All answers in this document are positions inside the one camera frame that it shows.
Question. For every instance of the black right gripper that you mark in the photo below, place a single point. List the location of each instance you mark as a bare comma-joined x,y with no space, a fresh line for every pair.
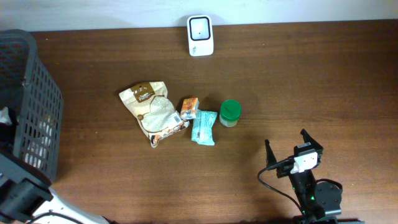
270,157

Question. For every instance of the teal snack packet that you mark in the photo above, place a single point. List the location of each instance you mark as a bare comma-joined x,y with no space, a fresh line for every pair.
202,128

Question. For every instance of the orange tissue packet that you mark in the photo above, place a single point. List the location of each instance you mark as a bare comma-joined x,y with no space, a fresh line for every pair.
189,108

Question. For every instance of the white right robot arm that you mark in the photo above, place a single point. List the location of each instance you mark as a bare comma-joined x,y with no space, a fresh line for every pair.
317,199

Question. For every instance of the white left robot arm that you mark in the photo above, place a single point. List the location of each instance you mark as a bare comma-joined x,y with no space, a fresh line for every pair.
27,197

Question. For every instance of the white barcode scanner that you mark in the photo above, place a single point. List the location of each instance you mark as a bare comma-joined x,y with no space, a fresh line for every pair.
200,35

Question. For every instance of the green lid jar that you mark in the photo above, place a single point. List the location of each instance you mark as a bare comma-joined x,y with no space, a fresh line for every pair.
230,113

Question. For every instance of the beige brown snack bag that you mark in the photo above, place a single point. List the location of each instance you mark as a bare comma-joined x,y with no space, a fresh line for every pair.
155,113

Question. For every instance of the dark grey plastic basket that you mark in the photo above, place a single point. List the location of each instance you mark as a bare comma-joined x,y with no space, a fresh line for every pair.
28,89

